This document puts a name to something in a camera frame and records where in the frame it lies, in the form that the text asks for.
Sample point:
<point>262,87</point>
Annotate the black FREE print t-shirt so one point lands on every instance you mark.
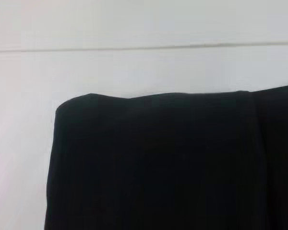
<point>172,163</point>

